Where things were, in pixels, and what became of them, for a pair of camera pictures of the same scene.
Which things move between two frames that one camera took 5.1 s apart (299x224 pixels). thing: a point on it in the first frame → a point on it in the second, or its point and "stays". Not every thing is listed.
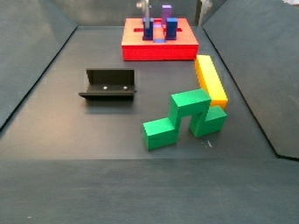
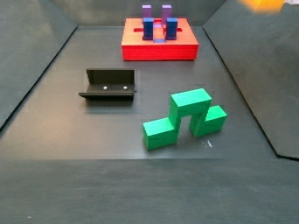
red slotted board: x=138 y=49 stays
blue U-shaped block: x=170 y=30 stays
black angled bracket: x=109 y=82 stays
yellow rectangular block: x=209 y=80 → x=265 y=6
